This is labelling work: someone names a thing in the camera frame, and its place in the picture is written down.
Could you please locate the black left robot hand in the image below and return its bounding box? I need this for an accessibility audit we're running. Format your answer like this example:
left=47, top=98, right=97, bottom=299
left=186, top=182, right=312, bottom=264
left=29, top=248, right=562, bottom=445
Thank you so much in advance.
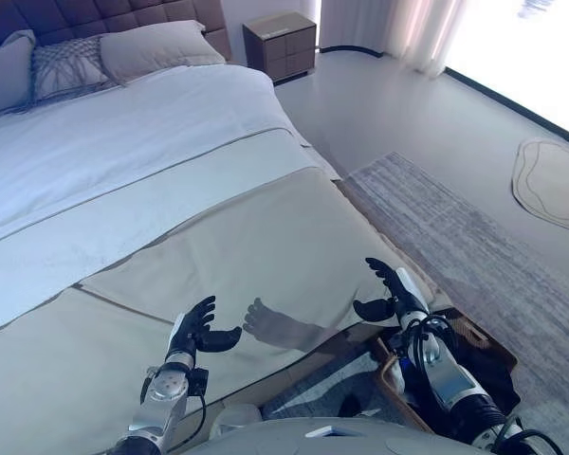
left=164, top=296, right=244, bottom=366

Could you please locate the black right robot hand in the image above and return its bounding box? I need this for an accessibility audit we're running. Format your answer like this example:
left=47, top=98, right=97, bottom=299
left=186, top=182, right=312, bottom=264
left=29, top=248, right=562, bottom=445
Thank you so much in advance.
left=353, top=257, right=431, bottom=323

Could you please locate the black garment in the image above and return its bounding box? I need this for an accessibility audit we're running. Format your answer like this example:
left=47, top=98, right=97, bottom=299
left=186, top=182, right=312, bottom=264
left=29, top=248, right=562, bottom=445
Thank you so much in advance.
left=448, top=317, right=523, bottom=418

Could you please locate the brown wicker basket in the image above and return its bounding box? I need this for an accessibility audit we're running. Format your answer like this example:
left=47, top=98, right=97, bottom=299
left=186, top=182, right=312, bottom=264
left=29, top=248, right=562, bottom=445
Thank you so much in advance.
left=370, top=306, right=521, bottom=433

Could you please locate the beige bed runner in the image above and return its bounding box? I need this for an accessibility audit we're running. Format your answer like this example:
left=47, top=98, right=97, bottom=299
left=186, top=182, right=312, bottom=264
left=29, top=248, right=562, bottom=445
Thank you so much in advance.
left=0, top=165, right=450, bottom=451

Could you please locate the grey striped area rug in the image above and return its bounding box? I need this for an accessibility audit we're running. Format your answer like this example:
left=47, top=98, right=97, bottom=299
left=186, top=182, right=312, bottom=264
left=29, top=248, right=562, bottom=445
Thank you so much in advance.
left=260, top=151, right=569, bottom=455

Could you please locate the silver left robot leg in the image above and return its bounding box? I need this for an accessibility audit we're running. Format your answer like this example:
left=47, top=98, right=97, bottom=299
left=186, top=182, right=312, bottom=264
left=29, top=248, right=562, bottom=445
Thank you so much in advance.
left=211, top=402, right=265, bottom=440

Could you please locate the silver robot leg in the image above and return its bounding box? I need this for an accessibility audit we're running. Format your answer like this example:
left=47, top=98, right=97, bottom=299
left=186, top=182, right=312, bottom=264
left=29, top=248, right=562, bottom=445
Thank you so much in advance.
left=211, top=402, right=265, bottom=440
left=336, top=392, right=390, bottom=421

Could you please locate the silver right robot leg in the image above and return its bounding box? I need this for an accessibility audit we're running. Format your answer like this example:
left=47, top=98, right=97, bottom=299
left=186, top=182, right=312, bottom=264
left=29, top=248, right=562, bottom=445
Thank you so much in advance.
left=336, top=392, right=390, bottom=421

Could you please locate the grey robot torso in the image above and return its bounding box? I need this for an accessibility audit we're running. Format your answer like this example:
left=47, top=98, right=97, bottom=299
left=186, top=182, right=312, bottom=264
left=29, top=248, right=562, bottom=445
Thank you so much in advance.
left=170, top=415, right=485, bottom=455

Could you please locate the small beige oval rug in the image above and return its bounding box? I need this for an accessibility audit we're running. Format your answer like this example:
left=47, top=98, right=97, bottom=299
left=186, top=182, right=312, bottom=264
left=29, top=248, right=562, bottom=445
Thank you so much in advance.
left=510, top=136, right=569, bottom=232

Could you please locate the black window base strip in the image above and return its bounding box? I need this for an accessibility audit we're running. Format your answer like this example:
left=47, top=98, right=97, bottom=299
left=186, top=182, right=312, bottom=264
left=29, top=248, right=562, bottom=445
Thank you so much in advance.
left=317, top=45, right=569, bottom=153

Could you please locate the white sheer curtain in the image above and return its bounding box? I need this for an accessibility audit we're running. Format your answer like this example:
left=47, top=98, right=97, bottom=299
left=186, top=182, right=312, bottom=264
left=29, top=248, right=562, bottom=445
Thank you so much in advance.
left=317, top=0, right=468, bottom=80

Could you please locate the brown wooden nightstand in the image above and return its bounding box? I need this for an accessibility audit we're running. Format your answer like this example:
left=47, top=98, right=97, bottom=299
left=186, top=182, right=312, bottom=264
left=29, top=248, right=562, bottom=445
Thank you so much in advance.
left=242, top=11, right=318, bottom=86

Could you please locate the beige pillow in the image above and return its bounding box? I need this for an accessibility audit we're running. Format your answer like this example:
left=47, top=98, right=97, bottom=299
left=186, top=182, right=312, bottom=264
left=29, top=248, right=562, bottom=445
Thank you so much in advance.
left=99, top=19, right=227, bottom=86

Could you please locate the grey patterned fringed cushion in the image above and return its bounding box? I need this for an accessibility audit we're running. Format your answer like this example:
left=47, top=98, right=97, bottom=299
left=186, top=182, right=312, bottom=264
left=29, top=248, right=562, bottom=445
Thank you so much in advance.
left=9, top=33, right=119, bottom=113

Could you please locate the grey pillow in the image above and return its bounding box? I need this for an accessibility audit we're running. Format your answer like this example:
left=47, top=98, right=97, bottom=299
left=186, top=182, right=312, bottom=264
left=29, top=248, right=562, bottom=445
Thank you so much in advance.
left=0, top=28, right=37, bottom=119

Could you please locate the brown tufted headboard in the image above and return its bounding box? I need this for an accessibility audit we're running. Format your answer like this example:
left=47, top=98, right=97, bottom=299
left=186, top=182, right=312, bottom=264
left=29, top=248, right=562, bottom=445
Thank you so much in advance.
left=0, top=0, right=232, bottom=61

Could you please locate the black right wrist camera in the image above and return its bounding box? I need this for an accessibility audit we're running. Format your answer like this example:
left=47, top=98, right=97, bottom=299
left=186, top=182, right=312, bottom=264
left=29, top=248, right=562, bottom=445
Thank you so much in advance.
left=387, top=331, right=409, bottom=355

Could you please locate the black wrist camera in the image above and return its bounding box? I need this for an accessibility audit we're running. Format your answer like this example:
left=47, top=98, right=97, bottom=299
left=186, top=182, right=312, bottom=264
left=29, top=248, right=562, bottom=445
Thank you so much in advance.
left=387, top=331, right=409, bottom=355
left=189, top=368, right=210, bottom=397

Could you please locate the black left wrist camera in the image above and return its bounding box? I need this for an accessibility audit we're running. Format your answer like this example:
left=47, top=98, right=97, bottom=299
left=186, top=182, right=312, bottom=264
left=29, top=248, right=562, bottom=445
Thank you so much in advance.
left=189, top=368, right=210, bottom=397

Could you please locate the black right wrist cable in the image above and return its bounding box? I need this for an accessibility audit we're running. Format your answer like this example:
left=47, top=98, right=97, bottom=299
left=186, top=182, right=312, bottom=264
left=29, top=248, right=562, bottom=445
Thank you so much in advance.
left=397, top=315, right=565, bottom=455

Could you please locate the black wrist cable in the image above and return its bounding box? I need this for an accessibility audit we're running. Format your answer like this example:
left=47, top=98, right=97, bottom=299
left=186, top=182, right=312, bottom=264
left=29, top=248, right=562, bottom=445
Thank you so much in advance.
left=397, top=315, right=565, bottom=455
left=139, top=364, right=208, bottom=451

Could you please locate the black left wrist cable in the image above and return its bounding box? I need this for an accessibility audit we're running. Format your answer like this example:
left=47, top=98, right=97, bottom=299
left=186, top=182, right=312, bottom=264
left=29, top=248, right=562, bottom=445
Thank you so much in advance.
left=139, top=364, right=208, bottom=451

